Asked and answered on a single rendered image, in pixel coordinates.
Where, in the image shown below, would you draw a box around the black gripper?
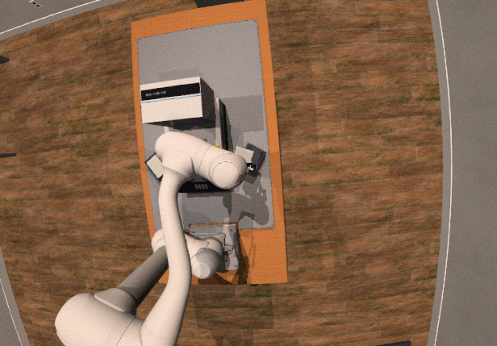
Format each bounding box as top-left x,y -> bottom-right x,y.
247,161 -> 256,173

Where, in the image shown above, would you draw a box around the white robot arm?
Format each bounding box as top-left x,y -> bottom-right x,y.
55,131 -> 248,346

